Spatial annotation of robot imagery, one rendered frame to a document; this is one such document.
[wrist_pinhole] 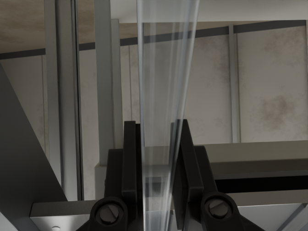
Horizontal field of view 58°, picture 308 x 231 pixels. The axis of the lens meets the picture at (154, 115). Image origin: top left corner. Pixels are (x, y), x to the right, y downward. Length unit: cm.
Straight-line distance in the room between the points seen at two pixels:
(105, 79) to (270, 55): 265
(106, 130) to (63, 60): 18
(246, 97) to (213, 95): 34
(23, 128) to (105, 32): 41
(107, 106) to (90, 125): 292
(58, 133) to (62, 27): 15
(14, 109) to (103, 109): 38
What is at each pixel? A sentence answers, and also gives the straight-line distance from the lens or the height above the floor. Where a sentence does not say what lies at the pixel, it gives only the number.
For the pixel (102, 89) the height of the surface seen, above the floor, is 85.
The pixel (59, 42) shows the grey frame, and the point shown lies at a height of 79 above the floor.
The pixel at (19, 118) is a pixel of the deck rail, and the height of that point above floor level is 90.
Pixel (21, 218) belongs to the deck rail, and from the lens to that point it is 19.
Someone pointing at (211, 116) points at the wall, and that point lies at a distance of 304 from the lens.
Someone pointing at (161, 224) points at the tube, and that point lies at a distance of 16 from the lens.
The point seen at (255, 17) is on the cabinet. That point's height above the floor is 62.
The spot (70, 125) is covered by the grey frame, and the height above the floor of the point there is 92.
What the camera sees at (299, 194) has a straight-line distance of 22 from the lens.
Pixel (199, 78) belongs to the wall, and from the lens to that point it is 307.
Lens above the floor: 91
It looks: level
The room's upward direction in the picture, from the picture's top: 178 degrees clockwise
